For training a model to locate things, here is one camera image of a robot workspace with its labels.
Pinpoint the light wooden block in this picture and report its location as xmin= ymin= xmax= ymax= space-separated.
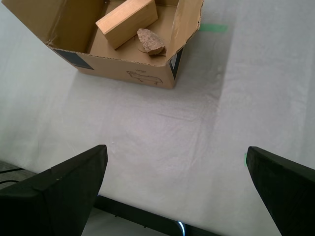
xmin=95 ymin=0 xmax=158 ymax=51

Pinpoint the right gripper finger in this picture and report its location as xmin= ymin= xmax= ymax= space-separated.
xmin=0 ymin=144 xmax=108 ymax=236
xmin=247 ymin=146 xmax=315 ymax=236

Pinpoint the brown cardboard box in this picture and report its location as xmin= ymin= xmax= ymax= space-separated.
xmin=0 ymin=0 xmax=204 ymax=90

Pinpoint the speckled pink granite rock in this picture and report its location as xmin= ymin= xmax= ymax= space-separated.
xmin=137 ymin=28 xmax=167 ymax=57

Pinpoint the short green tape strip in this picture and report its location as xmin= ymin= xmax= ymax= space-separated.
xmin=198 ymin=24 xmax=228 ymax=33

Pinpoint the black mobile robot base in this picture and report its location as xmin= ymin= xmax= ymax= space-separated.
xmin=94 ymin=195 xmax=222 ymax=236

